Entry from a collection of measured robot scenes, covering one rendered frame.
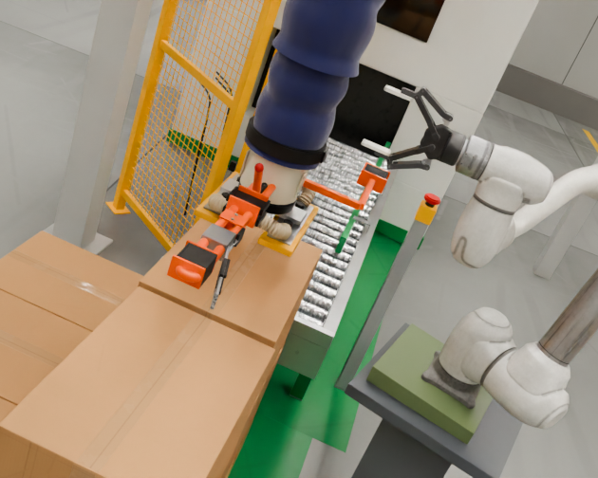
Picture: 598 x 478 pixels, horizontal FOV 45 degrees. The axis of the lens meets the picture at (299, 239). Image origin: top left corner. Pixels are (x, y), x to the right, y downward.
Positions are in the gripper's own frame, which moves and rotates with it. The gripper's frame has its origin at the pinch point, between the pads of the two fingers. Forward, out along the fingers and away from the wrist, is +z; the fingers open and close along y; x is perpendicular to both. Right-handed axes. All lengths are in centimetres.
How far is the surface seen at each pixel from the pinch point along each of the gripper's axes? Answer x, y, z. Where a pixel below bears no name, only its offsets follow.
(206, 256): -33, 32, 21
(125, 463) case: -62, 65, 17
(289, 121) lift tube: 15.6, 14.6, 20.9
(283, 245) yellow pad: 10.6, 45.6, 10.5
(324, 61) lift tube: 15.7, -3.2, 18.0
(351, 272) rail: 115, 100, -12
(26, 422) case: -63, 65, 38
